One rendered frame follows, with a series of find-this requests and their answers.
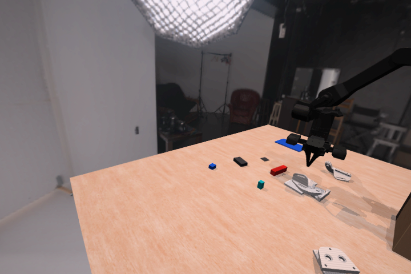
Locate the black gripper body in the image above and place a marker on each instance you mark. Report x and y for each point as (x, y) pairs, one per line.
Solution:
(338, 152)

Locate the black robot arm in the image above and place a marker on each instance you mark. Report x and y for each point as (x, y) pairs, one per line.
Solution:
(336, 94)

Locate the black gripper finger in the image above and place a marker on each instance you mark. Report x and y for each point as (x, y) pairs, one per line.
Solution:
(308, 156)
(313, 158)

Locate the blue flat rectangular plate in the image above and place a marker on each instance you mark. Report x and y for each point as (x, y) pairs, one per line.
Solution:
(297, 147)

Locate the teal cube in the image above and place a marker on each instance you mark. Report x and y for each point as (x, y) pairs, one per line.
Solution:
(260, 184)

